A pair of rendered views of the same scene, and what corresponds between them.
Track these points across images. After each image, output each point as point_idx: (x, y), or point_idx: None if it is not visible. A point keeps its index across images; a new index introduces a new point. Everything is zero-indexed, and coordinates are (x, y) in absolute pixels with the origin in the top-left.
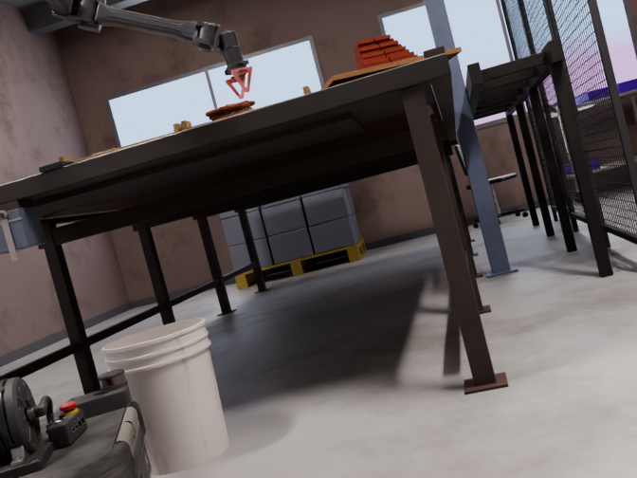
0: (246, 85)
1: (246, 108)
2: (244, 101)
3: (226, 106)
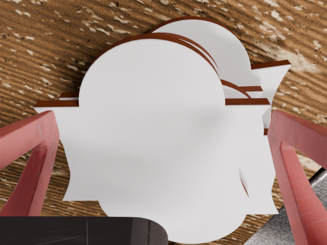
0: (294, 144)
1: (257, 97)
2: (256, 123)
3: (270, 191)
